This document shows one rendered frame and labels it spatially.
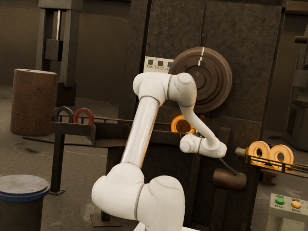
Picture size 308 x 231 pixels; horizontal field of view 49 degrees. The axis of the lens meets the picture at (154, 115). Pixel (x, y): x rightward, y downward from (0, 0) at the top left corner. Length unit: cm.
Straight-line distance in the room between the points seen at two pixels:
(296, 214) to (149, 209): 75
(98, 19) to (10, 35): 289
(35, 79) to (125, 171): 351
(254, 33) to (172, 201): 158
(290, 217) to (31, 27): 969
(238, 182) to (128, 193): 112
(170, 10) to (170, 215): 174
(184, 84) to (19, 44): 949
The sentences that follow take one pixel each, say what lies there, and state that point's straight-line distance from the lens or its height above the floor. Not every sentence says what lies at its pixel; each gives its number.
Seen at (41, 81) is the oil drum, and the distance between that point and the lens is 485.
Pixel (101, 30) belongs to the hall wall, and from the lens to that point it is 955.
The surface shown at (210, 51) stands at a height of 133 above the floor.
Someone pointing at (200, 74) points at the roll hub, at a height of 116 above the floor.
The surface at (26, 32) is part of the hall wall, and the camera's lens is 1082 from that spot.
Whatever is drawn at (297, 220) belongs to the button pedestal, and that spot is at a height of 54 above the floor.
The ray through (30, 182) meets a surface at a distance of 211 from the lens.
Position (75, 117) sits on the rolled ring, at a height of 68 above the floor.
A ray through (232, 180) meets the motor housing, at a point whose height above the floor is 49.
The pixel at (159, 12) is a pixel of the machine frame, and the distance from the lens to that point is 274.
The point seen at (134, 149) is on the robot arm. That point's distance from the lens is 153.
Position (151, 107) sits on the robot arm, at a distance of 164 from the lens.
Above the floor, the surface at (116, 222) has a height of 1.
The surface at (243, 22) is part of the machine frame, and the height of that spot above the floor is 156.
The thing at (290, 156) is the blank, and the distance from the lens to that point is 221.
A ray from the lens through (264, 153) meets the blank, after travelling 230.
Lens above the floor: 119
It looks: 9 degrees down
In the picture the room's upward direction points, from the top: 7 degrees clockwise
